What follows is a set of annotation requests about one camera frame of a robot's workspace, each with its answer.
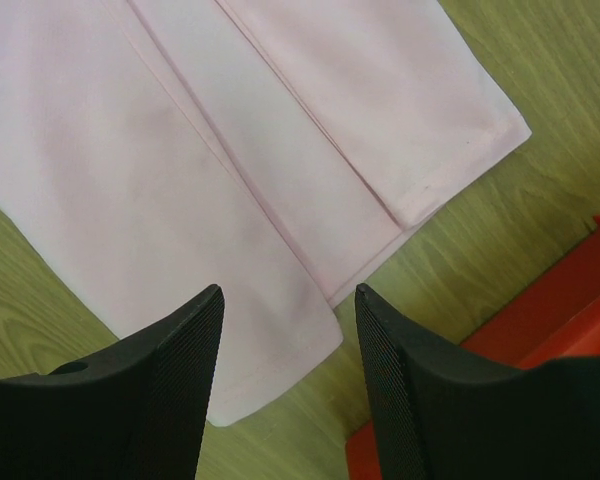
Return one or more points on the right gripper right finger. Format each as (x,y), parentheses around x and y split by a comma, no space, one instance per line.
(440,411)

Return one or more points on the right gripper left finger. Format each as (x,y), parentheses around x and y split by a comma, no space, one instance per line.
(133,410)

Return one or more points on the light pink t-shirt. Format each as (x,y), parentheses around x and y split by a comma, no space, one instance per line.
(280,149)

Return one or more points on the red plastic bin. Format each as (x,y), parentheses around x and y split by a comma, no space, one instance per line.
(557,316)

